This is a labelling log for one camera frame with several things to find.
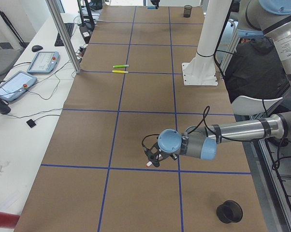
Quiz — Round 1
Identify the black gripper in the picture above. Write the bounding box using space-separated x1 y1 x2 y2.
150 0 160 9
145 142 178 167

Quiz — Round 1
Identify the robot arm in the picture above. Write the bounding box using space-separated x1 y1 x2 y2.
145 0 291 167

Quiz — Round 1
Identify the far black mesh pen cup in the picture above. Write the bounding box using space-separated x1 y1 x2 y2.
183 5 192 18

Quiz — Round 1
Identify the black mesh pen cup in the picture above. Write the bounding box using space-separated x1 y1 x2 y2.
216 200 243 224
183 5 192 18

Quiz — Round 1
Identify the green highlighter pen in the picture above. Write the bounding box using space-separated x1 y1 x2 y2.
113 64 129 68

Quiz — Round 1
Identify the yellow highlighter pen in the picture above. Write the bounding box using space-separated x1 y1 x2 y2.
112 70 129 74

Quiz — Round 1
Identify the black keyboard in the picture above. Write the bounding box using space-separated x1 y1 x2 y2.
54 22 75 47

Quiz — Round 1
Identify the white chair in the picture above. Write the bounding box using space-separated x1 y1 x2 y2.
232 95 283 116

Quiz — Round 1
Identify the seated person in black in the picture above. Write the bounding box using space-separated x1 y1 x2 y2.
224 37 289 102

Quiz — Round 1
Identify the far teach pendant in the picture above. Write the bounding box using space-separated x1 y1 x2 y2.
27 51 59 74

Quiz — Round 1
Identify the teach pendant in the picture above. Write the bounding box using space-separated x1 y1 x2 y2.
0 71 37 102
27 51 59 74

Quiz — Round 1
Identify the black computer mouse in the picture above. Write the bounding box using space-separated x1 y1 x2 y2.
31 45 43 52

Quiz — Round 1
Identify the near teach pendant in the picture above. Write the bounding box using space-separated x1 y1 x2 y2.
0 71 37 102

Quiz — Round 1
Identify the red cylinder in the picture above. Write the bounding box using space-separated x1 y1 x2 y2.
0 212 20 229

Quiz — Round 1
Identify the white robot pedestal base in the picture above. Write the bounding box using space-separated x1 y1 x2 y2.
182 0 232 86

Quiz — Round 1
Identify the aluminium frame post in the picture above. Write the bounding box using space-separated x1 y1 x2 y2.
46 0 81 74

